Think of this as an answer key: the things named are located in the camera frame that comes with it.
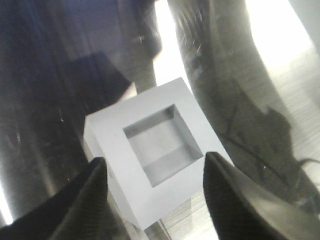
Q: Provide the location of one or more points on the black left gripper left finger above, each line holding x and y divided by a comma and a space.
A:
79, 211

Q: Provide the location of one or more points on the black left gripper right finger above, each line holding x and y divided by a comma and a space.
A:
240, 209

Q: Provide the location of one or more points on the gray square hollow base block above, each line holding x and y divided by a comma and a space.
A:
154, 145

